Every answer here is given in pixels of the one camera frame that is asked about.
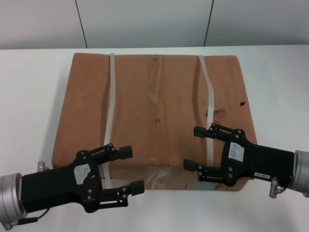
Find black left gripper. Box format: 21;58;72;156
21;150;103;214

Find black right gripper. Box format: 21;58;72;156
183;122;296;188

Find white plastic packing strap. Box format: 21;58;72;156
197;55;217;168
100;53;126;189

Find brown cardboard box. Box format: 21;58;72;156
51;52;258;192

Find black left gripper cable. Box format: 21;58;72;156
9;161;51;224

